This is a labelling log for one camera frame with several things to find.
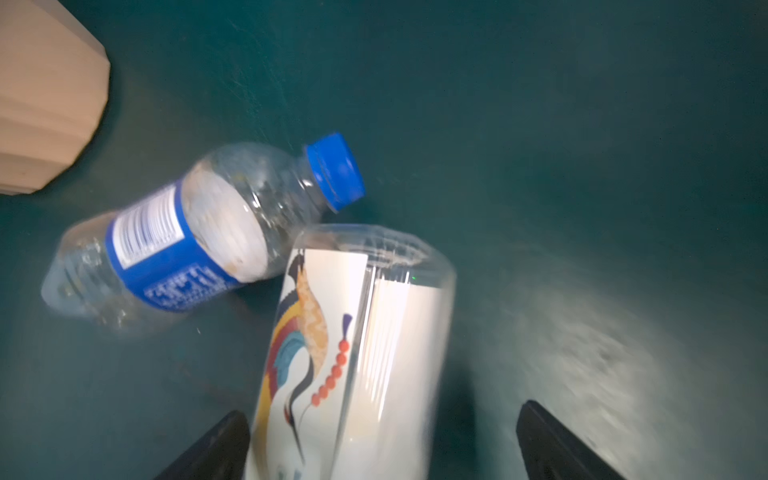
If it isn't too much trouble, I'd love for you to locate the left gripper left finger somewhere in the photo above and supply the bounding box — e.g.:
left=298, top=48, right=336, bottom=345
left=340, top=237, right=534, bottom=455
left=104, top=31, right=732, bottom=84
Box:
left=155, top=410, right=250, bottom=480

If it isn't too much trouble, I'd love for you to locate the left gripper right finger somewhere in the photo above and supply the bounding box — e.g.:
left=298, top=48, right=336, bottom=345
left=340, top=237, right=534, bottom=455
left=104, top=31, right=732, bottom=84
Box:
left=516, top=400, right=625, bottom=480

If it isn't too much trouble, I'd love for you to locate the blue cap clear bottle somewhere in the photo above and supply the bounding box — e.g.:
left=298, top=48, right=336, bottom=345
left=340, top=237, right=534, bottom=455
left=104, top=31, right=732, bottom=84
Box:
left=41, top=133, right=365, bottom=338

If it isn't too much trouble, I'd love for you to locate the peach ribbed flower pot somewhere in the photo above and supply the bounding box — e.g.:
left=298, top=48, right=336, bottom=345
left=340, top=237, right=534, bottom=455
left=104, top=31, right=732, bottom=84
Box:
left=1, top=0, right=111, bottom=195

